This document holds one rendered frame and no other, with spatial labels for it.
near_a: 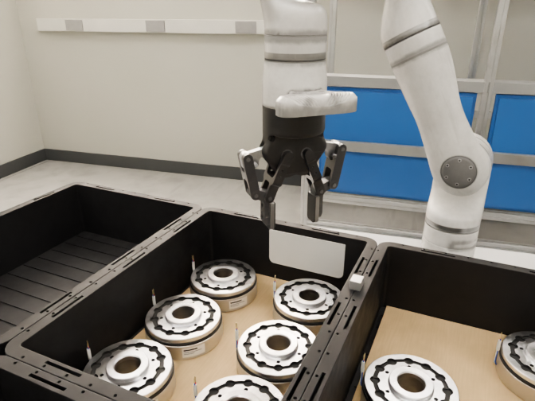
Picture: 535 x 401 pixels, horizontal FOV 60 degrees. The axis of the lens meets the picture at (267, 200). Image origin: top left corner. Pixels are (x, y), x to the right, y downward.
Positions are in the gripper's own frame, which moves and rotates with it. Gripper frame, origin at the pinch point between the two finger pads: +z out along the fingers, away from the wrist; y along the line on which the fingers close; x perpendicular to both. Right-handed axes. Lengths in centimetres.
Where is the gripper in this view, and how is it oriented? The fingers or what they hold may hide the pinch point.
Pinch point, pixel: (291, 212)
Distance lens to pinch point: 59.9
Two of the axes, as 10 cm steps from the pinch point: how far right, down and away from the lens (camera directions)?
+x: 3.4, 3.6, -8.7
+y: -9.4, 1.3, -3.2
